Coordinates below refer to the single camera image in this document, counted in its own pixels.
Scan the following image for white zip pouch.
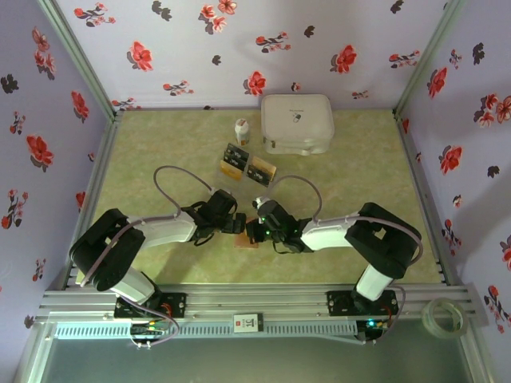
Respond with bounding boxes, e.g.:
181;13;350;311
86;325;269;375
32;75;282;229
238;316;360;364
260;93;336;157

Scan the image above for small controller board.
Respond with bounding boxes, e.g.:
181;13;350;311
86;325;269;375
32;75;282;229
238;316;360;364
130;318;169;337
363;317;391;333

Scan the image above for red white label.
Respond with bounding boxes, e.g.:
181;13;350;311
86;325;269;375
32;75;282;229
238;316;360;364
232;313;265;334

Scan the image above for aluminium mounting rail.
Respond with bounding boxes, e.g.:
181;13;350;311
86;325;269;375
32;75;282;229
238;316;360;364
34;281;490;327

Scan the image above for aluminium side rail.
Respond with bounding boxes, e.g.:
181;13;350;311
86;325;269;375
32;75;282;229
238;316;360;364
62;109;125;290
393;108;459;287

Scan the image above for aluminium frame leg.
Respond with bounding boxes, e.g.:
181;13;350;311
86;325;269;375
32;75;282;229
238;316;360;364
14;325;57;383
458;325;502;383

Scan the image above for white slotted cable duct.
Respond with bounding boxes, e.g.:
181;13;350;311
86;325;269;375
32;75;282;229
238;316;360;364
52;320;359;341

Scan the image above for aluminium corner post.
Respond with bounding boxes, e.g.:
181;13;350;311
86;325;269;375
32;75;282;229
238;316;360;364
392;0;469;120
36;0;125;120

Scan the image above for gold VIP card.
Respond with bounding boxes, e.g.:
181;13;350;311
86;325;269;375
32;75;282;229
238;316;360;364
219;159;245;183
250;156;279;176

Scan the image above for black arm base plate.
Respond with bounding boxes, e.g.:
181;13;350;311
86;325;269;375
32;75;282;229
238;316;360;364
326;290;400;318
113;292;188;319

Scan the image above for white pill bottle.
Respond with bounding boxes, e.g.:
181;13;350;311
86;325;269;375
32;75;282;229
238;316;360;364
234;117;252;148

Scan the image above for clear tape roll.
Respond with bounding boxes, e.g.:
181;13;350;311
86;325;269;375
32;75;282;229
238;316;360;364
421;296;469;341

